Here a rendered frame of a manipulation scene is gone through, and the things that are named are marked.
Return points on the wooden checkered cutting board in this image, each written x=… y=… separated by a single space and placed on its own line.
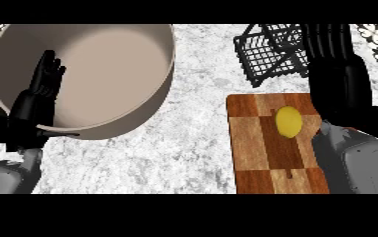
x=267 y=147

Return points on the yellow tomato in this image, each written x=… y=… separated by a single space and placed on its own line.
x=288 y=121

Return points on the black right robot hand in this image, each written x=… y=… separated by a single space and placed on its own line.
x=340 y=74

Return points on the large beige bowl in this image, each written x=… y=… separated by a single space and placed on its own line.
x=98 y=77

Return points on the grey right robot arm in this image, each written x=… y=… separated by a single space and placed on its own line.
x=347 y=161

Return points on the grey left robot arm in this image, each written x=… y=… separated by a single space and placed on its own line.
x=18 y=172

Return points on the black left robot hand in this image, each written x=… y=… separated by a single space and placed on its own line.
x=37 y=104

